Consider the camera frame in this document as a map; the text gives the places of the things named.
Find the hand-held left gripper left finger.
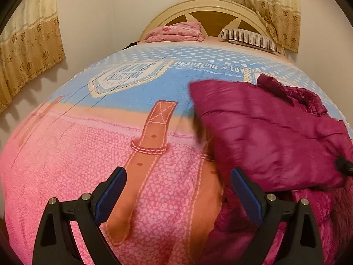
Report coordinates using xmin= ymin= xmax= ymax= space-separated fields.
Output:
xmin=32 ymin=167 xmax=127 ymax=265

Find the cream wooden headboard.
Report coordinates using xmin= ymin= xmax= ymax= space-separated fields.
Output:
xmin=139 ymin=0 xmax=288 ymax=57

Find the magenta puffer jacket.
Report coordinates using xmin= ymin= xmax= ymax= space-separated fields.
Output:
xmin=189 ymin=74 xmax=353 ymax=265

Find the beige floral curtain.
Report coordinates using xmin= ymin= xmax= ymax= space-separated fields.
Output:
xmin=189 ymin=0 xmax=302 ymax=54
xmin=0 ymin=0 xmax=67 ymax=113

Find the striped pillow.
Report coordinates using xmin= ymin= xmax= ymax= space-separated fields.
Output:
xmin=221 ymin=29 xmax=282 ymax=55

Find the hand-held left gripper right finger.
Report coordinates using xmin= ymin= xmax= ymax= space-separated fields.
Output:
xmin=231 ymin=167 xmax=322 ymax=265

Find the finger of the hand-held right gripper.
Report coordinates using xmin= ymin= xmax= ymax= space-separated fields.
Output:
xmin=335 ymin=156 xmax=353 ymax=176

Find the pink and blue printed blanket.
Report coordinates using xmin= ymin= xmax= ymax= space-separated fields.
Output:
xmin=0 ymin=39 xmax=353 ymax=265

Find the folded pink floral quilt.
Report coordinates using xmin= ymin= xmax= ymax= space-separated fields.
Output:
xmin=145 ymin=21 xmax=205 ymax=43

